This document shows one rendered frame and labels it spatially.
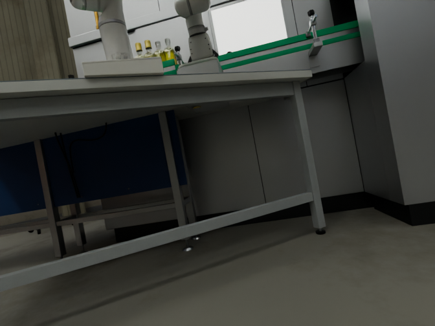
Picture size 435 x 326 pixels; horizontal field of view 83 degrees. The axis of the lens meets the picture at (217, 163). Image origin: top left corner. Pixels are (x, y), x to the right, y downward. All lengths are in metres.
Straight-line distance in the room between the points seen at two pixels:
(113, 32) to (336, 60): 0.99
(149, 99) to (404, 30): 1.05
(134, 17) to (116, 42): 0.88
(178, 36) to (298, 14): 0.70
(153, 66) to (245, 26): 0.84
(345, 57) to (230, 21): 0.68
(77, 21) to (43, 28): 2.84
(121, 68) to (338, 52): 1.00
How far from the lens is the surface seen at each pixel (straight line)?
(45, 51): 4.75
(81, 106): 0.93
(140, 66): 0.91
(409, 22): 1.36
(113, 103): 0.93
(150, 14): 1.82
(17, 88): 0.93
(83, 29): 2.04
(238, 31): 1.62
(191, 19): 1.20
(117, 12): 1.07
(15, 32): 5.08
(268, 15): 1.66
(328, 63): 1.39
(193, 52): 1.19
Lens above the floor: 0.41
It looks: level
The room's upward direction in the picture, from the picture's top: 10 degrees counter-clockwise
